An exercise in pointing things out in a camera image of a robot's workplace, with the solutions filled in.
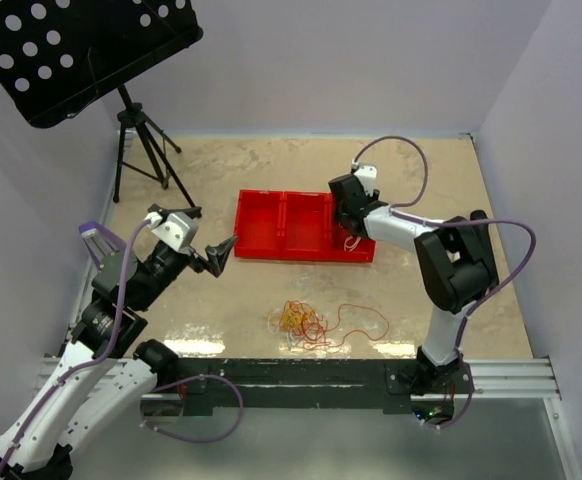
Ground red left plastic bin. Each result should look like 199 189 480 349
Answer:
234 189 284 260

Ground aluminium front rail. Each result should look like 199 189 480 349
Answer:
33 357 561 399

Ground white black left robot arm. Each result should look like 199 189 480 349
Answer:
0 205 238 479

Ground purple metronome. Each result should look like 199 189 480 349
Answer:
78 221 126 271

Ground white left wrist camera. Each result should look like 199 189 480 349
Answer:
145 212 198 254

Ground orange and white cables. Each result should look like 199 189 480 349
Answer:
265 299 391 352

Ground red middle plastic bin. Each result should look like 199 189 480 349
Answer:
279 191 332 262

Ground black microphone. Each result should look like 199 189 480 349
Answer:
470 210 488 221

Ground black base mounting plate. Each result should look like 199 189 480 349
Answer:
148 354 473 416

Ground red plastic bin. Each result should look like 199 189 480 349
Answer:
326 195 376 263
279 191 332 262
234 189 284 260

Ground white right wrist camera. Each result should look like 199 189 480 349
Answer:
351 160 378 197

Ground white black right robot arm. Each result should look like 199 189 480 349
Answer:
329 173 499 395

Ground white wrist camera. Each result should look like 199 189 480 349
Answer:
145 212 198 254
351 160 378 197

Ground red right plastic bin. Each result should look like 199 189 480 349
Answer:
326 195 376 263

